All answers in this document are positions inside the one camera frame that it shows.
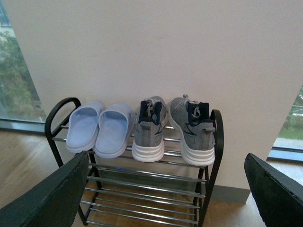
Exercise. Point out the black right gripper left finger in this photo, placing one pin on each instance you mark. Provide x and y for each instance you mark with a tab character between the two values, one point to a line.
53	202

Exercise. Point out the grey sneaker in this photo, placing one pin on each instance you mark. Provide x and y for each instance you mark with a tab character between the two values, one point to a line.
148	144
192	120

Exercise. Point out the light blue slipper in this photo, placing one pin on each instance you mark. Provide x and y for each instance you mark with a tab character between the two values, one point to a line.
115	126
83	127

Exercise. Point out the black metal shoe rack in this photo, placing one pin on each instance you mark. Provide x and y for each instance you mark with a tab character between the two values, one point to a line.
114	196

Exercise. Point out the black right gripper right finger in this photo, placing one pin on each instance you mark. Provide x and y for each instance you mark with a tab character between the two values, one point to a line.
278	197

